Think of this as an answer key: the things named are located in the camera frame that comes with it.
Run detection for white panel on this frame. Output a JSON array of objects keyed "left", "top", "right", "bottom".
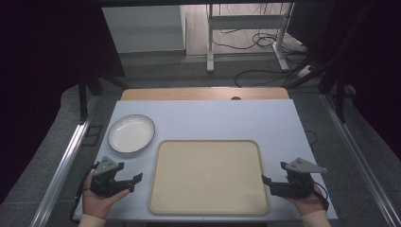
[{"left": 101, "top": 5, "right": 186, "bottom": 55}]

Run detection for wooden table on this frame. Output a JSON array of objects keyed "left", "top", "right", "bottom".
[{"left": 120, "top": 87, "right": 290, "bottom": 101}]

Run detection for aluminium rail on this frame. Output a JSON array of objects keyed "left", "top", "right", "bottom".
[
  {"left": 29, "top": 94, "right": 101, "bottom": 227},
  {"left": 319, "top": 93, "right": 401, "bottom": 227}
]

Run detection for white round plate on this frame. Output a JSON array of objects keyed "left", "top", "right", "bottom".
[{"left": 107, "top": 113, "right": 156, "bottom": 154}]

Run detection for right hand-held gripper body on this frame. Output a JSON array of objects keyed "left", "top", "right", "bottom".
[{"left": 269, "top": 157, "right": 329, "bottom": 200}]

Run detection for person's right hand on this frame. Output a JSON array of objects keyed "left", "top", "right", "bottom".
[{"left": 285, "top": 183, "right": 326, "bottom": 218}]

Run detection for black floor cables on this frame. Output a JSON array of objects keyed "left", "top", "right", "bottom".
[{"left": 210, "top": 3, "right": 320, "bottom": 89}]

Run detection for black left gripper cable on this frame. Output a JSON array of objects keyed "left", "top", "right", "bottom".
[{"left": 69, "top": 161, "right": 100, "bottom": 223}]

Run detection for beige rectangular tray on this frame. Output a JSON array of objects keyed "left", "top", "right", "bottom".
[{"left": 148, "top": 139, "right": 270, "bottom": 217}]

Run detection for dark curtain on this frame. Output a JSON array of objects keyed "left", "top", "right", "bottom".
[
  {"left": 0, "top": 0, "right": 127, "bottom": 204},
  {"left": 287, "top": 0, "right": 401, "bottom": 160}
]

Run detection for person's left hand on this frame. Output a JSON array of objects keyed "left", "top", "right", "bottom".
[{"left": 81, "top": 172, "right": 131, "bottom": 220}]

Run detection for white metal desk frame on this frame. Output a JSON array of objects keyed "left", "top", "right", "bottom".
[{"left": 206, "top": 3, "right": 295, "bottom": 74}]

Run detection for pale blue table mat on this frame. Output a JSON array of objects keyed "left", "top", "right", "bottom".
[{"left": 72, "top": 98, "right": 339, "bottom": 221}]

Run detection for thin black looped cable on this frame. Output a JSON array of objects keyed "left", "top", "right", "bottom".
[{"left": 304, "top": 129, "right": 320, "bottom": 148}]

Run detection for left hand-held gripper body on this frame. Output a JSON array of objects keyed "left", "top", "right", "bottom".
[{"left": 90, "top": 155, "right": 136, "bottom": 200}]

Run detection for black metal stand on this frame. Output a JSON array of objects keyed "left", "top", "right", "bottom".
[
  {"left": 78, "top": 70, "right": 130, "bottom": 125},
  {"left": 285, "top": 3, "right": 373, "bottom": 125}
]

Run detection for small black floor frame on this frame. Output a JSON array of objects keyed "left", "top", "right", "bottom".
[{"left": 81, "top": 124, "right": 104, "bottom": 148}]

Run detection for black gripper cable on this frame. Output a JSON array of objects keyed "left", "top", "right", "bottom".
[
  {"left": 69, "top": 161, "right": 100, "bottom": 223},
  {"left": 311, "top": 181, "right": 330, "bottom": 212}
]

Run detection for white power strip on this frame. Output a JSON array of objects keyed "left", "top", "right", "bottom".
[{"left": 295, "top": 64, "right": 314, "bottom": 79}]

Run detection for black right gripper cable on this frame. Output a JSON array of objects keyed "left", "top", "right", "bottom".
[{"left": 311, "top": 181, "right": 330, "bottom": 212}]

